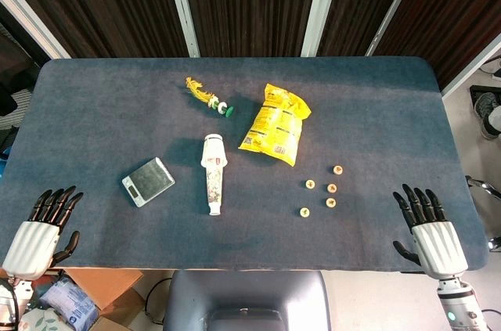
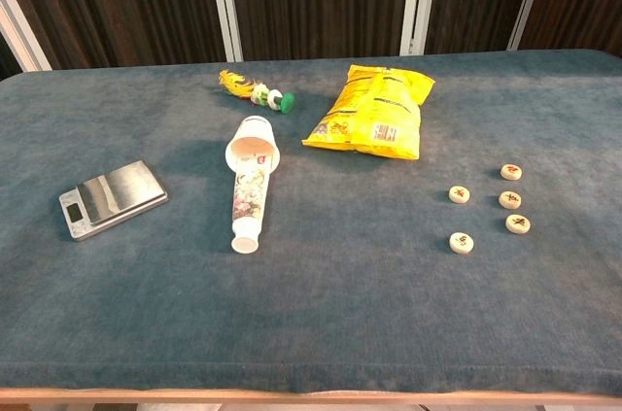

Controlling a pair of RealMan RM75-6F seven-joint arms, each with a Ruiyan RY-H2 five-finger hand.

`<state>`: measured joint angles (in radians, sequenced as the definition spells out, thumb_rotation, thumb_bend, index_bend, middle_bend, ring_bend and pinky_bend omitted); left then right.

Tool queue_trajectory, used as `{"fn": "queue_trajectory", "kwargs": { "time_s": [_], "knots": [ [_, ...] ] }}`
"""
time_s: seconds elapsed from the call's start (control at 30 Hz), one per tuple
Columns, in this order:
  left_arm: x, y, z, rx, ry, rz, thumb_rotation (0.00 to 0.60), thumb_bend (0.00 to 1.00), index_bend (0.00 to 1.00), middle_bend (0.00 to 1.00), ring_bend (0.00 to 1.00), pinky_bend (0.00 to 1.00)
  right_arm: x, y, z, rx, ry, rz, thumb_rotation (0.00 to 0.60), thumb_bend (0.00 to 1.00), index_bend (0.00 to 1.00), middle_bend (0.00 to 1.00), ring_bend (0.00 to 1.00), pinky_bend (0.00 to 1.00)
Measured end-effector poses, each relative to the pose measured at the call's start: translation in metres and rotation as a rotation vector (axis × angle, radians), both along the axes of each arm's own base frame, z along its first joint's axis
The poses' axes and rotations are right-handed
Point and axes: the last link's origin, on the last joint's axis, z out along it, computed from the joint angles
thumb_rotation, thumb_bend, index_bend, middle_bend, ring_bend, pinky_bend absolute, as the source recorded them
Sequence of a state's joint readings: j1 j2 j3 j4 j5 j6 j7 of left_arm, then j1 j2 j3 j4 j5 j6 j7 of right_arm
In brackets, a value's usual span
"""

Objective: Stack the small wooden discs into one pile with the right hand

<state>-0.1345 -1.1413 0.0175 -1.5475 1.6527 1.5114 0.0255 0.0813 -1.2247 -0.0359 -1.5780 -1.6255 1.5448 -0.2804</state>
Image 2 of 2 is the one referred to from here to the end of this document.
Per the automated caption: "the blue table cloth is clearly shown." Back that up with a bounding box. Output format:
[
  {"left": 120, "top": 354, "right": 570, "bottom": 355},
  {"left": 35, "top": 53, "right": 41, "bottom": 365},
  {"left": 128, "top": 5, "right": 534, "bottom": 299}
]
[{"left": 0, "top": 47, "right": 622, "bottom": 395}]

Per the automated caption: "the floral toothpaste tube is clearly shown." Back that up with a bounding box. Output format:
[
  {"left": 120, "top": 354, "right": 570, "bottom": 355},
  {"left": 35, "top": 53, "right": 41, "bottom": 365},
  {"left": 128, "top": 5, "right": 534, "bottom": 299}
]
[{"left": 229, "top": 151, "right": 272, "bottom": 255}]

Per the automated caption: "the silver digital pocket scale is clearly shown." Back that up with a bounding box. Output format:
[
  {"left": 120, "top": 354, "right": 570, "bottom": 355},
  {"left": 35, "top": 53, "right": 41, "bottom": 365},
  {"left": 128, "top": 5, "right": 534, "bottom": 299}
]
[{"left": 58, "top": 159, "right": 170, "bottom": 242}]

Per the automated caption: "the yellow feather shuttlecock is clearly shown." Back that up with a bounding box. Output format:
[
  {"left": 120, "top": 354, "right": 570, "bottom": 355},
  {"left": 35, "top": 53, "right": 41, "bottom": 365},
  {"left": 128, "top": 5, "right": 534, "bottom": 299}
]
[{"left": 218, "top": 68, "right": 296, "bottom": 116}]

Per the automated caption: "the yellow snack bag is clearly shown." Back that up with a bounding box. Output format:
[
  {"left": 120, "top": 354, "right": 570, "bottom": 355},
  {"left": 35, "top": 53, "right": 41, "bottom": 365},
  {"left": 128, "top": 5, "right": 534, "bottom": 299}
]
[{"left": 301, "top": 63, "right": 436, "bottom": 161}]

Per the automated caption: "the wooden chess piece dark character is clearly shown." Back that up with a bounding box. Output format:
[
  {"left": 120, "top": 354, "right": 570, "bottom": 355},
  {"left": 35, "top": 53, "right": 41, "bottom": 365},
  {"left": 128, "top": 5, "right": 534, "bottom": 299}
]
[
  {"left": 504, "top": 213, "right": 532, "bottom": 235},
  {"left": 499, "top": 189, "right": 524, "bottom": 211},
  {"left": 448, "top": 231, "right": 476, "bottom": 255}
]

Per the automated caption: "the white paper cup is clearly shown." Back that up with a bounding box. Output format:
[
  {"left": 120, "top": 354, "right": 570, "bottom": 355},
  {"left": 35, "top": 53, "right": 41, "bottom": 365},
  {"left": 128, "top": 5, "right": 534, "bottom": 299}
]
[{"left": 224, "top": 115, "right": 282, "bottom": 178}]

